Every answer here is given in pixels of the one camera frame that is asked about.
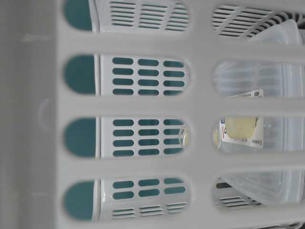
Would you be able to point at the white plastic shopping basket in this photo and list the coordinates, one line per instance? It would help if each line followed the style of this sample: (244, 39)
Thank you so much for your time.
(36, 105)

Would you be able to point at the clear plastic food container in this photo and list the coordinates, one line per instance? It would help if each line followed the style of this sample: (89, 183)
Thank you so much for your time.
(281, 134)

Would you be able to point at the cellophane tape in package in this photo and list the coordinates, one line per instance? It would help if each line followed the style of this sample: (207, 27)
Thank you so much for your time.
(245, 131)

